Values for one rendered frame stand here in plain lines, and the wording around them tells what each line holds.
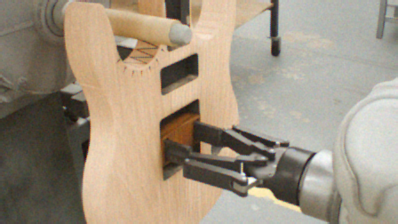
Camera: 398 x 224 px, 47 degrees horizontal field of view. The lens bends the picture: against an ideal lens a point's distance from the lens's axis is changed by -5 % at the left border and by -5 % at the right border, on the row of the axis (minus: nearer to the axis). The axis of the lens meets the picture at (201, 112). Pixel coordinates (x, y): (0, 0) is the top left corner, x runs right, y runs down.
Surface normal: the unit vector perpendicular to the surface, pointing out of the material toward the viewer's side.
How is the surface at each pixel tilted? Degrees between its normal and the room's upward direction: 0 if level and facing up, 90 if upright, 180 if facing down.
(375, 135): 48
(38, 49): 95
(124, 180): 88
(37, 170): 90
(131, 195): 88
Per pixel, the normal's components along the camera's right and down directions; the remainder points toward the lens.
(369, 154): -0.41, -0.33
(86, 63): -0.55, 0.49
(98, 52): 0.83, 0.20
